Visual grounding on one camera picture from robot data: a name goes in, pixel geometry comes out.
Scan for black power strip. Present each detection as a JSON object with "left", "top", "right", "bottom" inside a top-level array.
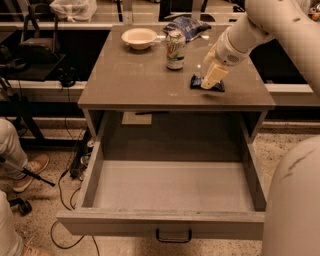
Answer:
[{"left": 69, "top": 129, "right": 91, "bottom": 179}]

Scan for white ceramic bowl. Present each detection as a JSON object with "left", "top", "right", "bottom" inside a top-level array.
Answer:
[{"left": 121, "top": 28, "right": 158, "bottom": 50}]

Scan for black caster wheel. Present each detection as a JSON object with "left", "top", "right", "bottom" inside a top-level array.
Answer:
[{"left": 9, "top": 198, "right": 32, "bottom": 216}]

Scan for green and white soda can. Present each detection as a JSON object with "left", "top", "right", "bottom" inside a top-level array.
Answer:
[{"left": 166, "top": 30, "right": 186, "bottom": 70}]

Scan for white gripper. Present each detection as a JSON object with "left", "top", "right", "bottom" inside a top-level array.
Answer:
[{"left": 201, "top": 27, "right": 250, "bottom": 89}]

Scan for blue chip bag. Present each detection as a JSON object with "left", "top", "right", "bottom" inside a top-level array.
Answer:
[{"left": 163, "top": 16, "right": 211, "bottom": 42}]

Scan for person leg in beige trousers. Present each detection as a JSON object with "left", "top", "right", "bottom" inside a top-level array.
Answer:
[{"left": 0, "top": 119, "right": 28, "bottom": 180}]

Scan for black bag on shelf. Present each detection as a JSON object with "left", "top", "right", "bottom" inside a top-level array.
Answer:
[{"left": 17, "top": 3, "right": 58, "bottom": 64}]

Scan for white plastic bag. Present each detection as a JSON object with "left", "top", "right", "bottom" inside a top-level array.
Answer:
[{"left": 50, "top": 0, "right": 97, "bottom": 22}]

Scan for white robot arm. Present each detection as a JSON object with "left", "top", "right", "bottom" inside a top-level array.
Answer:
[{"left": 201, "top": 0, "right": 320, "bottom": 256}]

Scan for black cable on floor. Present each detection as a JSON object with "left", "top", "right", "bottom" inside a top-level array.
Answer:
[{"left": 49, "top": 168, "right": 101, "bottom": 256}]

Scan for black headphones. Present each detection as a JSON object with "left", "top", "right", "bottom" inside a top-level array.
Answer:
[{"left": 58, "top": 67, "right": 78, "bottom": 88}]

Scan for blue rxbar blueberry wrapper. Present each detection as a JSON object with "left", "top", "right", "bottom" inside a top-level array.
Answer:
[{"left": 190, "top": 75, "right": 225, "bottom": 93}]

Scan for tan sneaker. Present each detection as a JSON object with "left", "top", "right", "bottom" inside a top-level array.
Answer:
[{"left": 13, "top": 154, "right": 49, "bottom": 193}]

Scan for open grey top drawer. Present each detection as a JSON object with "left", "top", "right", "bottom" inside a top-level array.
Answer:
[{"left": 56, "top": 111, "right": 268, "bottom": 242}]

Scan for black stick tool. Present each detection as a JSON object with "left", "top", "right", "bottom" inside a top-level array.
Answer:
[{"left": 0, "top": 157, "right": 56, "bottom": 187}]

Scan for black drawer handle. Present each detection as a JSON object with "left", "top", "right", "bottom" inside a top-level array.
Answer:
[{"left": 155, "top": 229, "right": 193, "bottom": 244}]

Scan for grey cabinet with counter top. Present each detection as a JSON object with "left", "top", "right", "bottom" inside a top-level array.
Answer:
[{"left": 78, "top": 25, "right": 275, "bottom": 133}]

